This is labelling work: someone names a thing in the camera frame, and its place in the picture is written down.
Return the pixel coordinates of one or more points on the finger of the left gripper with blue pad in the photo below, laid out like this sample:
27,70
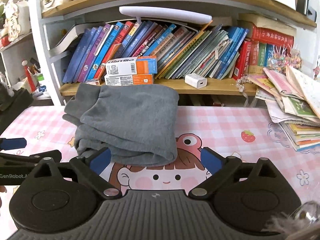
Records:
12,144

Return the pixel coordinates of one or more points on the white USB charger block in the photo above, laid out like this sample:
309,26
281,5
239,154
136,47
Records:
195,81

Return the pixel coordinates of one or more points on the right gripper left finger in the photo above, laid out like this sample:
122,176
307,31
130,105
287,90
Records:
88,170

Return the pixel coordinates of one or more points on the upper orange white toothpaste box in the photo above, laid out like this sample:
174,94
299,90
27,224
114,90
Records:
132,66

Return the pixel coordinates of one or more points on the orange white toothpaste box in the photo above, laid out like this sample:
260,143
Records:
128,80
132,66

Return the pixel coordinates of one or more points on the row of leaning books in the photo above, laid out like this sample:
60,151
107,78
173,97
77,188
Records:
180,50

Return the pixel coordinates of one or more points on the stack of magazines and papers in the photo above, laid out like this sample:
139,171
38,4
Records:
292,101

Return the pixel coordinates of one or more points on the red tassel pendant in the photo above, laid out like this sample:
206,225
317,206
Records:
28,75

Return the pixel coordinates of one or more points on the small white red box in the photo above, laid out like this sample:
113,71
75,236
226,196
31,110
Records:
96,82

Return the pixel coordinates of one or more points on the red thick dictionary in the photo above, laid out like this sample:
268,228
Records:
269,36

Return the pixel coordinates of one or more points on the grey sweatshirt garment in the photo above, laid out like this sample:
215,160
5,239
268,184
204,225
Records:
135,122

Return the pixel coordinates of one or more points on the white desk lamp head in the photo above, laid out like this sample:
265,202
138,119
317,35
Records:
166,14

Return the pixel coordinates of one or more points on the white wooden bookshelf unit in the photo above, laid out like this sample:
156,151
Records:
46,26

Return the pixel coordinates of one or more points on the person's left hand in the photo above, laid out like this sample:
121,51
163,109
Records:
2,189

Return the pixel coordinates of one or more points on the pink checkered cartoon desk mat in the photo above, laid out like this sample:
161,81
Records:
246,133

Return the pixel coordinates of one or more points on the pink rabbit plaque decoration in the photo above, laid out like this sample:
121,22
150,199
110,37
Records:
17,19

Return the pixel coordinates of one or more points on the lower orange white toothpaste box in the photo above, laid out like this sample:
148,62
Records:
128,80

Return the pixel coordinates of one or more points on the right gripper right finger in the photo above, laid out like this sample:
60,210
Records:
221,169

